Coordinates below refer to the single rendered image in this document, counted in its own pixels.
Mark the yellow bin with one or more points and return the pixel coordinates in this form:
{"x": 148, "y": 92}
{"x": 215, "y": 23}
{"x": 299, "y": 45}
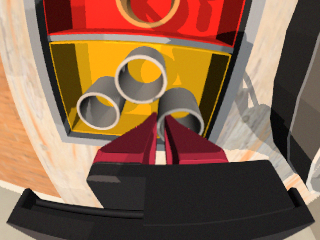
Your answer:
{"x": 79, "y": 64}

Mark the bronze bushing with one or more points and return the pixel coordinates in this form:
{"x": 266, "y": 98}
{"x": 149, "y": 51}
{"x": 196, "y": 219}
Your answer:
{"x": 124, "y": 7}

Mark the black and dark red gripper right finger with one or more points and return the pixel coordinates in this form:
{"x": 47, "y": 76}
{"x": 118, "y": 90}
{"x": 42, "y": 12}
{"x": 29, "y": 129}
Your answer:
{"x": 188, "y": 147}

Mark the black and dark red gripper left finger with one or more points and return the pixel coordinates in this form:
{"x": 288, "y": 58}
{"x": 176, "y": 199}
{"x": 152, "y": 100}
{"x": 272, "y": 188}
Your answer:
{"x": 133, "y": 146}

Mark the grey metal bushing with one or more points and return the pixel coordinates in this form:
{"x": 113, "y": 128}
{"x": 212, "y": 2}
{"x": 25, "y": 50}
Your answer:
{"x": 179, "y": 100}
{"x": 94, "y": 113}
{"x": 139, "y": 92}

